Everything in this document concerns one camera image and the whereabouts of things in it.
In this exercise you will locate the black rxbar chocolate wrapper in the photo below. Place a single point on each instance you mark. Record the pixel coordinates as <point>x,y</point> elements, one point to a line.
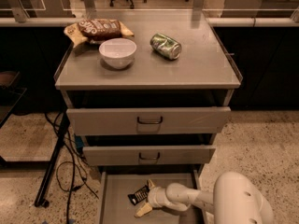
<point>139,196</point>

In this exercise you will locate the black table leg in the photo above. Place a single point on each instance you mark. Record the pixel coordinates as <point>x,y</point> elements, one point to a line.
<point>60,130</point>

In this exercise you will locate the white horizontal rail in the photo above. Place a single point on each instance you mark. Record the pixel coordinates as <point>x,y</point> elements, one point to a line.
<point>215,22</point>

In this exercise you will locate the grey open bottom drawer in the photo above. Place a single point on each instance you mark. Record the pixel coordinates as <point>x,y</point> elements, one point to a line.
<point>115,207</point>

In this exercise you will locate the white ceramic bowl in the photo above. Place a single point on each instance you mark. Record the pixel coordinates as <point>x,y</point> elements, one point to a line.
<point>118,52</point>

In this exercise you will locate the grey top drawer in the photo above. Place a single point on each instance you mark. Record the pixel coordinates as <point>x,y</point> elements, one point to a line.
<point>126,121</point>

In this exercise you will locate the grey metal drawer cabinet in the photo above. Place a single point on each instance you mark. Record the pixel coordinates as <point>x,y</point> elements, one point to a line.
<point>202,76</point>

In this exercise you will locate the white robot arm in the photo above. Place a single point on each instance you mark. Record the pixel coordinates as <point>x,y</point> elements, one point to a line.
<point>234,200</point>

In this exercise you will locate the grey middle drawer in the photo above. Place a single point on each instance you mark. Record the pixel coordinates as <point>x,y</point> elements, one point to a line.
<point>148,155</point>

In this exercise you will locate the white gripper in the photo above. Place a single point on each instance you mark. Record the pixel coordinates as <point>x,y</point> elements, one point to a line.
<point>156,196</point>

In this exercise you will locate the green soda can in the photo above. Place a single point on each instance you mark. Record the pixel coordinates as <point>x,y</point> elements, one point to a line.
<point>166,46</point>

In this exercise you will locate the brown chip bag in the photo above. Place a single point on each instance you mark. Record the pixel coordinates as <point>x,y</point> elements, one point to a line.
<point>96,31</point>

